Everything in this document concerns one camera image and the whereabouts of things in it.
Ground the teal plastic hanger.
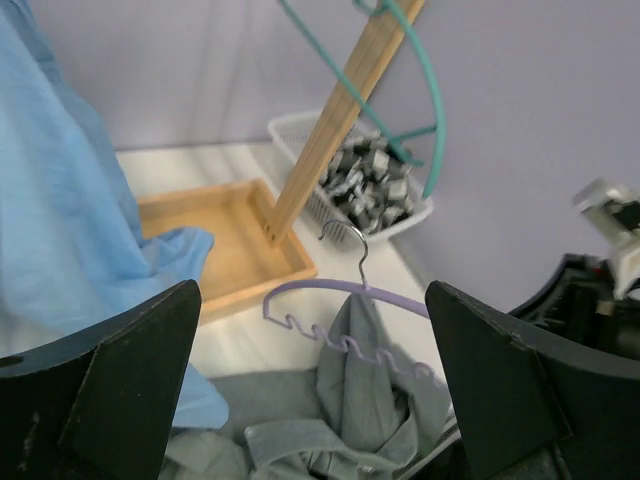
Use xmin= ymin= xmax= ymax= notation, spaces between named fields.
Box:
xmin=277 ymin=0 xmax=447 ymax=200

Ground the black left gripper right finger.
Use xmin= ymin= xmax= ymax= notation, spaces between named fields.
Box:
xmin=425 ymin=281 xmax=639 ymax=479

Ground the white plastic basket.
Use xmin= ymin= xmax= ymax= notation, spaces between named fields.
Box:
xmin=267 ymin=110 xmax=435 ymax=247

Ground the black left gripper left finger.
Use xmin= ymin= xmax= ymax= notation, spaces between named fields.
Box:
xmin=1 ymin=280 xmax=201 ymax=479

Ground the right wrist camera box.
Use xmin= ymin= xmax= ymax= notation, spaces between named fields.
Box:
xmin=573 ymin=178 xmax=639 ymax=300

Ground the grey shirt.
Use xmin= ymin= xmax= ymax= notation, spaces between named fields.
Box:
xmin=159 ymin=293 xmax=461 ymax=480

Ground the blue shirt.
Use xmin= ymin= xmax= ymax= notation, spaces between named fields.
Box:
xmin=0 ymin=0 xmax=231 ymax=431

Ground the black white checked shirt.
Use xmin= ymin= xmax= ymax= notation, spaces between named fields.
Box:
xmin=318 ymin=134 xmax=416 ymax=234

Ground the purple plastic hanger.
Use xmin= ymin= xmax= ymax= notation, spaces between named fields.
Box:
xmin=262 ymin=219 xmax=435 ymax=379

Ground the wooden clothes rack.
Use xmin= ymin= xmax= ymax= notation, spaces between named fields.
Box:
xmin=139 ymin=12 xmax=406 ymax=322

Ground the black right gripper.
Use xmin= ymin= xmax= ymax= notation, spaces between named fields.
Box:
xmin=510 ymin=254 xmax=639 ymax=358

